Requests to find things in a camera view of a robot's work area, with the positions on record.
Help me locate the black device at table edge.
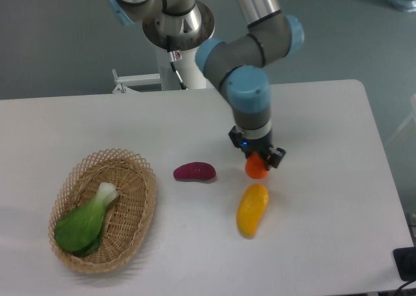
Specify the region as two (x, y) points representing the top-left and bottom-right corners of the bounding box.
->
(393, 247), (415, 281)

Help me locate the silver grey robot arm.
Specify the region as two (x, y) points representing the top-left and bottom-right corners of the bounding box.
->
(108, 0), (304, 169)

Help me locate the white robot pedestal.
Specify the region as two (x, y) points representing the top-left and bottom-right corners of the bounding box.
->
(111, 1), (216, 94)

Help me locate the yellow toy mango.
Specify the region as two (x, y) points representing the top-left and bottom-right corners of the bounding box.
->
(236, 184), (269, 238)

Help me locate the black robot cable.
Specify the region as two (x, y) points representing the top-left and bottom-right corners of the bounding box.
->
(166, 34), (189, 90)

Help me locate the green bok choy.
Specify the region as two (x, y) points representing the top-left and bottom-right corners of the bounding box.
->
(54, 182), (118, 257)

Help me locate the purple sweet potato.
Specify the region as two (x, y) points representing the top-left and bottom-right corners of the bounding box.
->
(173, 161), (216, 181)

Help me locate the orange mandarin fruit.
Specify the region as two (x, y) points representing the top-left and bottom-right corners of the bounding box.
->
(245, 152), (268, 180)

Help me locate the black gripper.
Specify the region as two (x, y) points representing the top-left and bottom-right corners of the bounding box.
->
(228, 126), (286, 170)

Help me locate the woven wicker basket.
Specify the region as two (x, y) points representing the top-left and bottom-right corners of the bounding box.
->
(49, 148), (157, 273)

